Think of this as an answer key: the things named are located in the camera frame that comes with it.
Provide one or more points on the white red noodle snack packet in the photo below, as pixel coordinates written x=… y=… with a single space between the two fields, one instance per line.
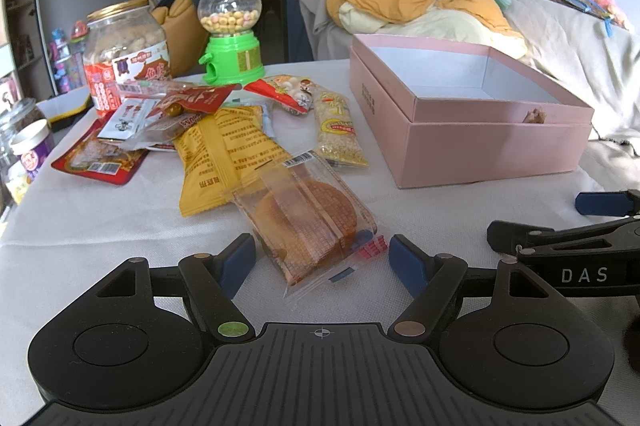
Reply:
x=132 y=116

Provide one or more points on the clear packaged round cakes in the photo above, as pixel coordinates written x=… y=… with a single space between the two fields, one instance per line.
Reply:
x=310 y=223

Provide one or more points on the small red snack packet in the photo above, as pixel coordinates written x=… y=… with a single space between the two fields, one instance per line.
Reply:
x=194 y=100

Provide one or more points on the green gumball candy dispenser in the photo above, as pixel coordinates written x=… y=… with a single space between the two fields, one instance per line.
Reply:
x=232 y=54

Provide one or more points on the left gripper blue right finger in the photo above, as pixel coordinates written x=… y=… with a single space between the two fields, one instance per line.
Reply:
x=434 y=283

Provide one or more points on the red chicken snack pouch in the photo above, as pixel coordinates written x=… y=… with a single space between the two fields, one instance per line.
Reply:
x=99 y=160

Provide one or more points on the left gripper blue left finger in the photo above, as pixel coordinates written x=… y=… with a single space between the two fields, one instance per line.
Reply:
x=212 y=282

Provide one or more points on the yellow grain bar packet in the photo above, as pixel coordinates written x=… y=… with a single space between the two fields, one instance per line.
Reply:
x=337 y=138

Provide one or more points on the purple white paper cup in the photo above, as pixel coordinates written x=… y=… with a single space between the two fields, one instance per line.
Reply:
x=32 y=145

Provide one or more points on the small brown snack piece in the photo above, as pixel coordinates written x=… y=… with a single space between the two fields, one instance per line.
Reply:
x=535 y=116

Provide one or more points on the peanut jar with gold lid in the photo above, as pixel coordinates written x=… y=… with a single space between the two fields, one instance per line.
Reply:
x=125 y=43

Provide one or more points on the pink cardboard box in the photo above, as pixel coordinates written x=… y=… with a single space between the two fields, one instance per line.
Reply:
x=448 y=112

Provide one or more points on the yellow snack bag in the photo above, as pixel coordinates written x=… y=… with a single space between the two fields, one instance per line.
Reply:
x=220 y=151

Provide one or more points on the glass jar with dark contents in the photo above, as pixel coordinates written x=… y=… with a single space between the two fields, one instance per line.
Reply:
x=21 y=115

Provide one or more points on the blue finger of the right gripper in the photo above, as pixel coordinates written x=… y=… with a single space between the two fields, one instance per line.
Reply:
x=512 y=238
x=621 y=203

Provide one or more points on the red sausage snack packet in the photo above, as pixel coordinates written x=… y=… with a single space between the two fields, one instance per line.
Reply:
x=292 y=93

